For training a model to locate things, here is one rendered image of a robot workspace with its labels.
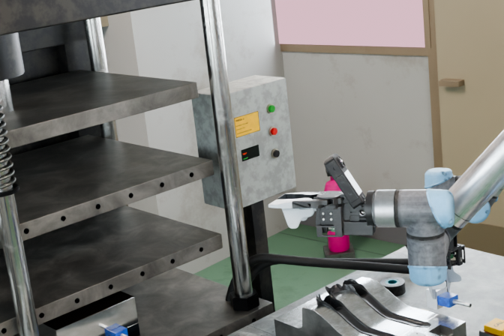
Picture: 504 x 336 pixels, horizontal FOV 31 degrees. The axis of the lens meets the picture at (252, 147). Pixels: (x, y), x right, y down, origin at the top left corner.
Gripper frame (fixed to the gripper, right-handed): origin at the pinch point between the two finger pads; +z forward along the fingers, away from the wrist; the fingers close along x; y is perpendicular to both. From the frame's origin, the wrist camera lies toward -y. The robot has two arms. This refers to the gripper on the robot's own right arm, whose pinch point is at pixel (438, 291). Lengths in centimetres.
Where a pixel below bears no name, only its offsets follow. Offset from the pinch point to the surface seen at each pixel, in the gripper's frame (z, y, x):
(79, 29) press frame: -80, -141, -21
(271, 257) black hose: -1, -62, -7
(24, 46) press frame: -76, -141, -44
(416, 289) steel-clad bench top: 11.8, -26.6, 23.1
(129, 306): 1, -70, -58
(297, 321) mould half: 8.6, -33.1, -24.5
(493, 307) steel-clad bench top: 13.0, 0.2, 25.7
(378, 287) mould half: 1.5, -19.0, -3.9
